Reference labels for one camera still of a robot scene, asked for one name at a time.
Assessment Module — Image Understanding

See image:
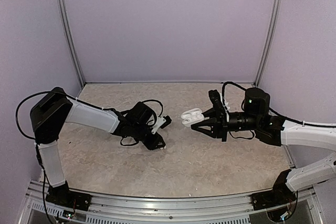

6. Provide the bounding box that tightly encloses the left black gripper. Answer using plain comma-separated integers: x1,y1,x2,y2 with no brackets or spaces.
131,123,165,151

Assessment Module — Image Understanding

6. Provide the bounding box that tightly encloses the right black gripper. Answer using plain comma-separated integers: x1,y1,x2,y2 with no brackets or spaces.
192,107,261,142

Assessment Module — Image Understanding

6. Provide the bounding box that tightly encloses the white earbud charging case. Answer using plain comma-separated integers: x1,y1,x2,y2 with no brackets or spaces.
181,108,204,127

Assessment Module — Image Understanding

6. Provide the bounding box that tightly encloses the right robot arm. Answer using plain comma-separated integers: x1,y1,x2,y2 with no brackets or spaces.
191,88,335,205

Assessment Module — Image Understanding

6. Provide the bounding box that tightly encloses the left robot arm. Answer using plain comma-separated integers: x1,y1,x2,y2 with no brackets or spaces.
30,87,172,206

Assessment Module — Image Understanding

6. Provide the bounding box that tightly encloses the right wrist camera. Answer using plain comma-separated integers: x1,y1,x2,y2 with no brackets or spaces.
208,90,229,115

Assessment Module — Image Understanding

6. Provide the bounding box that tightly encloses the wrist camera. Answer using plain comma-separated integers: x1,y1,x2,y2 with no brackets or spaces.
208,90,229,115
151,115,172,134

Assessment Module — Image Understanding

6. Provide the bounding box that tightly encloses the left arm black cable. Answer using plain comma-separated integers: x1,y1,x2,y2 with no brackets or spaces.
15,91,165,141

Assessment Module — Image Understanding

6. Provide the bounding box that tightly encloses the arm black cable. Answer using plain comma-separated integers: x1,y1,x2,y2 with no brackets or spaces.
15,91,165,141
221,81,336,127

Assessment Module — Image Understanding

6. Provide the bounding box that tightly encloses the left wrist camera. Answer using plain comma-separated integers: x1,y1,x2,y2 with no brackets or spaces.
151,115,172,134

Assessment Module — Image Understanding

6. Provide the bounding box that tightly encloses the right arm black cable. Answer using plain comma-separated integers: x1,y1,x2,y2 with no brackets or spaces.
221,81,336,127

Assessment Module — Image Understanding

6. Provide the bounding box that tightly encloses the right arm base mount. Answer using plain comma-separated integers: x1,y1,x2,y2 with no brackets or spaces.
251,169,297,210

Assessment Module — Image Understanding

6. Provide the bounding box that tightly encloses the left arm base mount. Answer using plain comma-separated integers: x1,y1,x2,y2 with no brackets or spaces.
46,184,92,211

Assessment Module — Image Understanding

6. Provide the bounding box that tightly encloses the front aluminium rail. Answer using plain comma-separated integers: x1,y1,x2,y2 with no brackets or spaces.
15,180,325,223

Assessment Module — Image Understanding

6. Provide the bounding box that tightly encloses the right aluminium frame post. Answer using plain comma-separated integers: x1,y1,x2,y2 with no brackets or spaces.
254,0,281,87

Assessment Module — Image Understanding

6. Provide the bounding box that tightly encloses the aluminium frame post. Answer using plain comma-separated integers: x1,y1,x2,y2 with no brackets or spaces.
57,0,86,88
254,0,281,87

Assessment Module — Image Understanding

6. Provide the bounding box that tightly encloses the left aluminium frame post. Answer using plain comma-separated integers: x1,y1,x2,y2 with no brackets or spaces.
57,0,86,88

